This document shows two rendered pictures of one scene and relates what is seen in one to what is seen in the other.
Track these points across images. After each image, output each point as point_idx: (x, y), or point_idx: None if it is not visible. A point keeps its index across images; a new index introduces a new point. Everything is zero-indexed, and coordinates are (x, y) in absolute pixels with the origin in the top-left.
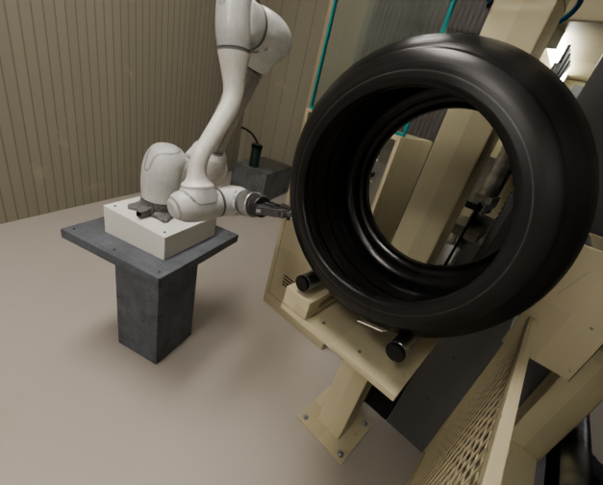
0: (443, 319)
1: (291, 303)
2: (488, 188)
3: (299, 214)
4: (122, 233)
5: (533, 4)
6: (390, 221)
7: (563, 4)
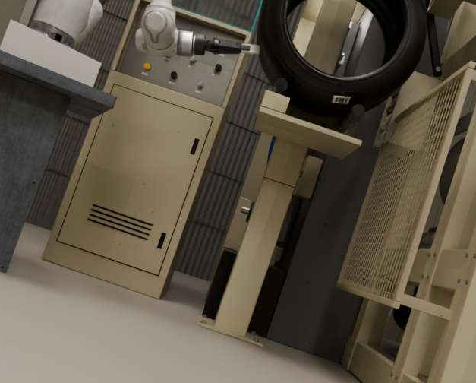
0: (384, 77)
1: (271, 102)
2: None
3: (283, 30)
4: (31, 56)
5: None
6: (220, 133)
7: None
